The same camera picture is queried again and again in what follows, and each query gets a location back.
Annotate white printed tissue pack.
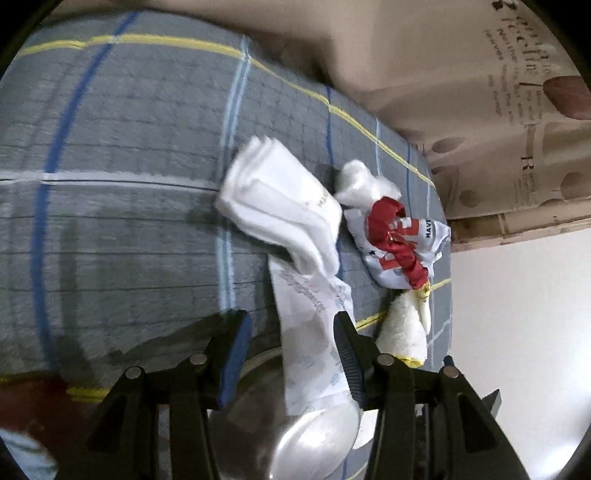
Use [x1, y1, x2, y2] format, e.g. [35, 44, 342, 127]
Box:
[269, 256, 355, 416]

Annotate stainless steel bowl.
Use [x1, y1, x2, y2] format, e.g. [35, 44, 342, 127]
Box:
[209, 348, 377, 479]

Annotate red white printed cloth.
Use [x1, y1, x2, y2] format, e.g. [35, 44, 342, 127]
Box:
[344, 197, 451, 290]

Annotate white fluffy plush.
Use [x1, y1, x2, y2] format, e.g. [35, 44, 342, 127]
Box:
[335, 160, 402, 211]

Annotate white folded socks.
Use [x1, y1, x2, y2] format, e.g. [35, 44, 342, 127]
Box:
[215, 136, 342, 277]

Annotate gold red tin box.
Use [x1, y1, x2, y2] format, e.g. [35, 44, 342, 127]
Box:
[1, 371, 109, 441]

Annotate grey plaid bed sheet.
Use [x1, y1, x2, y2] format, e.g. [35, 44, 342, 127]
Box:
[0, 11, 454, 480]

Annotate beige leaf print curtain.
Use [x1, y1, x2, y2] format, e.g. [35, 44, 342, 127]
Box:
[52, 1, 590, 251]

